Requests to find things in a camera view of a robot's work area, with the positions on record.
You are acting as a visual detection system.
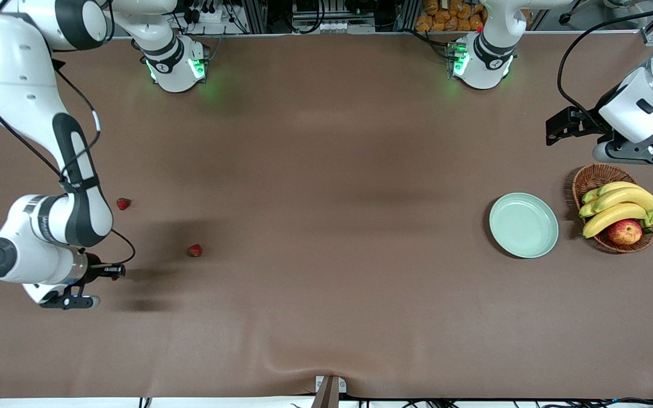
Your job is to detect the pale green round plate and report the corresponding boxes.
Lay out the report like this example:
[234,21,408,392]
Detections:
[489,192,559,260]

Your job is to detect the brown wicker basket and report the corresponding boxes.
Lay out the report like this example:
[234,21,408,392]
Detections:
[572,163,653,254]

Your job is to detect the yellow banana bunch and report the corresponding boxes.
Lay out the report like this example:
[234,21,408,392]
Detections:
[579,181,653,239]

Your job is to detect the red apple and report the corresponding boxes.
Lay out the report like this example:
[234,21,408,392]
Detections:
[607,219,643,247]

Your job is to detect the pile of orange buns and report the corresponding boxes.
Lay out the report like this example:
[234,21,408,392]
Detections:
[415,0,489,32]

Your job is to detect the brown table cloth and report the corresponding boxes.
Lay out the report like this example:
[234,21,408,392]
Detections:
[0,33,653,400]

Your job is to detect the grey metal table clamp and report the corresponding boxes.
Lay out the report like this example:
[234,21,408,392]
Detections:
[311,375,347,408]

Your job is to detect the white terminal block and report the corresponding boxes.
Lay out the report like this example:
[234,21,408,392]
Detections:
[292,20,376,33]

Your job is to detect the white power strip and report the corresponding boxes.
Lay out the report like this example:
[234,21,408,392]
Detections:
[188,6,226,24]

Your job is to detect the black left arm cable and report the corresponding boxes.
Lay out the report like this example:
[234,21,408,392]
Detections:
[557,8,653,123]

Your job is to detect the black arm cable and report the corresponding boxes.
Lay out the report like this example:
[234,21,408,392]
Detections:
[557,8,653,123]
[0,34,136,267]

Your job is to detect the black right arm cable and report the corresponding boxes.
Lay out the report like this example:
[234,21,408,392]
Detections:
[0,34,136,267]

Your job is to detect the aluminium frame post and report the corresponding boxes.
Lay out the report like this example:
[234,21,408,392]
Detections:
[243,0,270,35]

